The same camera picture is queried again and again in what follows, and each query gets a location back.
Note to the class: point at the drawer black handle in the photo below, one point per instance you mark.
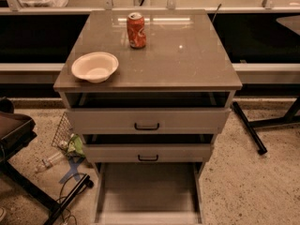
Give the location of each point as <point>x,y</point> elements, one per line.
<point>181,152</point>
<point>148,121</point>
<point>148,194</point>

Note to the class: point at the grey drawer cabinet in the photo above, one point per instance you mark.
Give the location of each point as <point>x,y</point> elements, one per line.
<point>183,66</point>

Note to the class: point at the white paper bowl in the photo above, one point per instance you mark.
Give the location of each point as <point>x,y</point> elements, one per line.
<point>95,67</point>

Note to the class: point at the orange soda can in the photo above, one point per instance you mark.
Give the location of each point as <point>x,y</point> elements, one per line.
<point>135,30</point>

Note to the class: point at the green chip bag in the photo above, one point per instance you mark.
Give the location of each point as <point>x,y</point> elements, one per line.
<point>74,146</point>

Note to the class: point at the clear plastic bottle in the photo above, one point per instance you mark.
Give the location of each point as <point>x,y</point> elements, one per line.
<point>48,162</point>

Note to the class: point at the dark brown chair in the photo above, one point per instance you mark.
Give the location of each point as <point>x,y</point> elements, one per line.
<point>16,130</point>

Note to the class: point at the black table leg right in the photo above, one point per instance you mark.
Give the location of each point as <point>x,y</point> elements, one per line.
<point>291,116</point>

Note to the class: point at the black stand base left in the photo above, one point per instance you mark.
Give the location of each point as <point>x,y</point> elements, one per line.
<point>55,207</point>

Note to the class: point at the wire mesh basket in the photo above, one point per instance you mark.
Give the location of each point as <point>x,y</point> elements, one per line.
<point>63,132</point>

